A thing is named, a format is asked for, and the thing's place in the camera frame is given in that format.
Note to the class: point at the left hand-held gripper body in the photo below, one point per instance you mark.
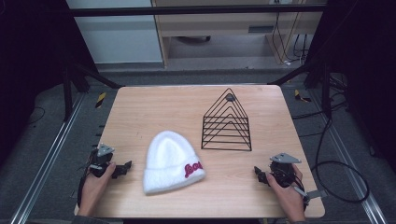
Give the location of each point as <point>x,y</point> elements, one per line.
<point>100,159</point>

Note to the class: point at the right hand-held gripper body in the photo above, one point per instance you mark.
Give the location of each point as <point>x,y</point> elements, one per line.
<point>281,172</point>

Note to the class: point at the person's right hand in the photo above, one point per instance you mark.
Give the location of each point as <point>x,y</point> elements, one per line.
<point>288,196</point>

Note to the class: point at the person's left hand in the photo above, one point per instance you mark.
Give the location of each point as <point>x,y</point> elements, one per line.
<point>95,188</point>

